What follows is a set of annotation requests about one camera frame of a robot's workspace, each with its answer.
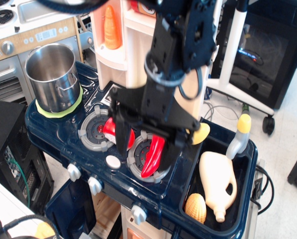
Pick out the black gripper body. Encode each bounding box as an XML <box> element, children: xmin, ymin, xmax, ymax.
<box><xmin>109</xmin><ymin>74</ymin><xmax>200</xmax><ymax>147</ymax></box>

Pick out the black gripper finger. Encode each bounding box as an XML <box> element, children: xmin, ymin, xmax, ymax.
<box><xmin>115</xmin><ymin>110</ymin><xmax>131</xmax><ymax>157</ymax></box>
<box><xmin>158</xmin><ymin>131</ymin><xmax>187</xmax><ymax>171</ymax></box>

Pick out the red and white toy sushi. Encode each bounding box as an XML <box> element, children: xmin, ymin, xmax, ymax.
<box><xmin>102</xmin><ymin>117</ymin><xmax>135</xmax><ymax>150</ymax></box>

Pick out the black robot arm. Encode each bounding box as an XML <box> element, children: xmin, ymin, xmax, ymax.
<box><xmin>109</xmin><ymin>0</ymin><xmax>216</xmax><ymax>178</ymax></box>

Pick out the stainless steel pot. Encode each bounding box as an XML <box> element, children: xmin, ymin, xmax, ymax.
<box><xmin>25</xmin><ymin>43</ymin><xmax>80</xmax><ymax>113</ymax></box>

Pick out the red toy chili pepper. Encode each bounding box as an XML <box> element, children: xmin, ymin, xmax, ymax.
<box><xmin>141</xmin><ymin>135</ymin><xmax>165</xmax><ymax>178</ymax></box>

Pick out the yellow toy banana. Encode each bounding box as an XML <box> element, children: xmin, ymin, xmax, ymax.
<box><xmin>190</xmin><ymin>122</ymin><xmax>210</xmax><ymax>145</ymax></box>

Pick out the grey right toy burner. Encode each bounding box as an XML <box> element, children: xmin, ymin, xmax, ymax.
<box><xmin>127</xmin><ymin>130</ymin><xmax>171</xmax><ymax>184</ymax></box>

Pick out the grey toy burner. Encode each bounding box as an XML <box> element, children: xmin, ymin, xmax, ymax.
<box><xmin>127</xmin><ymin>130</ymin><xmax>171</xmax><ymax>184</ymax></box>
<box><xmin>78</xmin><ymin>106</ymin><xmax>113</xmax><ymax>152</ymax></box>

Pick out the grey left toy burner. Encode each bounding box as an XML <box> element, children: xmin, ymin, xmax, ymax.
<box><xmin>78</xmin><ymin>106</ymin><xmax>113</xmax><ymax>152</ymax></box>

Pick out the round grey push button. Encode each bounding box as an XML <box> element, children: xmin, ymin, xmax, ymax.
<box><xmin>105</xmin><ymin>155</ymin><xmax>121</xmax><ymax>170</ymax></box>

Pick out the cream toy shelf tower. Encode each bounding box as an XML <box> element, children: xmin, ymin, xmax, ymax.
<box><xmin>90</xmin><ymin>0</ymin><xmax>210</xmax><ymax>120</ymax></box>

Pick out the cream toy jug bottle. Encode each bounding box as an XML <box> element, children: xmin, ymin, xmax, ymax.
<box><xmin>199</xmin><ymin>151</ymin><xmax>237</xmax><ymax>223</ymax></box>

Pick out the navy toy kitchen counter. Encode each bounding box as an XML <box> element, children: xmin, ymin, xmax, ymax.
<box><xmin>26</xmin><ymin>62</ymin><xmax>257</xmax><ymax>239</ymax></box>

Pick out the grey yellow toy faucet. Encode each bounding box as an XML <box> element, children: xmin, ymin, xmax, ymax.
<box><xmin>226</xmin><ymin>114</ymin><xmax>252</xmax><ymax>159</ymax></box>

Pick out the white middle stove knob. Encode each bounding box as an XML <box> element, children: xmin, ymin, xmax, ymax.
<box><xmin>88</xmin><ymin>177</ymin><xmax>103</xmax><ymax>196</ymax></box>

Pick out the yellow toy corn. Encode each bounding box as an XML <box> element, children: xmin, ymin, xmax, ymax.
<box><xmin>184</xmin><ymin>193</ymin><xmax>206</xmax><ymax>224</ymax></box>

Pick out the white left stove knob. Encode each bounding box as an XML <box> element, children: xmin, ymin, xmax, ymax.
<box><xmin>67</xmin><ymin>163</ymin><xmax>81</xmax><ymax>182</ymax></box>

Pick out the green round mat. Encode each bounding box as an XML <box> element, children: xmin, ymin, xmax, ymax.
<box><xmin>35</xmin><ymin>86</ymin><xmax>84</xmax><ymax>119</ymax></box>

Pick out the white wheeled stand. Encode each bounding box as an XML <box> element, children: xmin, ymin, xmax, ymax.
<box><xmin>206</xmin><ymin>0</ymin><xmax>275</xmax><ymax>135</ymax></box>

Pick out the orange toy carrot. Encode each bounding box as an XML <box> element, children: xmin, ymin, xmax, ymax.
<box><xmin>104</xmin><ymin>5</ymin><xmax>122</xmax><ymax>50</ymax></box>

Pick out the red toy ketchup bottle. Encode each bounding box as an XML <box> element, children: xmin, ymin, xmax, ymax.
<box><xmin>130</xmin><ymin>0</ymin><xmax>156</xmax><ymax>17</ymax></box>

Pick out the black computer case left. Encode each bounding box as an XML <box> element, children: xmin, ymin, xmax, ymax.
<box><xmin>0</xmin><ymin>101</ymin><xmax>54</xmax><ymax>215</ymax></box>

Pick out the black computer case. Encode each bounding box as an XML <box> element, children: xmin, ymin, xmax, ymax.
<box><xmin>208</xmin><ymin>0</ymin><xmax>297</xmax><ymax>113</ymax></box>
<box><xmin>0</xmin><ymin>101</ymin><xmax>54</xmax><ymax>215</ymax></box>

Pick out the yellow object bottom left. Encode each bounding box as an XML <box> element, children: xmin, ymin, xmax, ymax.
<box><xmin>34</xmin><ymin>222</ymin><xmax>55</xmax><ymax>239</ymax></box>

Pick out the black computer case right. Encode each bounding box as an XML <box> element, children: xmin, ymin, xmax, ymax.
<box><xmin>208</xmin><ymin>0</ymin><xmax>297</xmax><ymax>113</ymax></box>

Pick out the white wooden toy stove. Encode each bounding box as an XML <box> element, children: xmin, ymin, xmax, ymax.
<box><xmin>0</xmin><ymin>0</ymin><xmax>93</xmax><ymax>104</ymax></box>

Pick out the black cable at right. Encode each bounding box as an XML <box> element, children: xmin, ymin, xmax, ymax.
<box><xmin>250</xmin><ymin>164</ymin><xmax>275</xmax><ymax>216</ymax></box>

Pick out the black braided cable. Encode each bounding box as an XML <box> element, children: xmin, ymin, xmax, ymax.
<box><xmin>1</xmin><ymin>214</ymin><xmax>62</xmax><ymax>239</ymax></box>

